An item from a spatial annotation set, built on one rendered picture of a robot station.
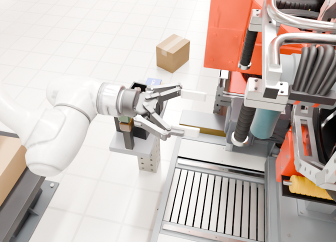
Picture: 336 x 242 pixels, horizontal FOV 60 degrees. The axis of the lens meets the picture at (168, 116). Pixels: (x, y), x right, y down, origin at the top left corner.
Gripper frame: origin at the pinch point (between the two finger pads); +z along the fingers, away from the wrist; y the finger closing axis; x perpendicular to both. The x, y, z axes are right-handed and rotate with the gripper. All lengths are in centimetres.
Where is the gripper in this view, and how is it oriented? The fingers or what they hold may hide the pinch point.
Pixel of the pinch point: (197, 113)
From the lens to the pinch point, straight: 76.4
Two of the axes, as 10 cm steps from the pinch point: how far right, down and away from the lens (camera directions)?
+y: -2.2, 7.2, -6.6
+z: 9.8, 1.6, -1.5
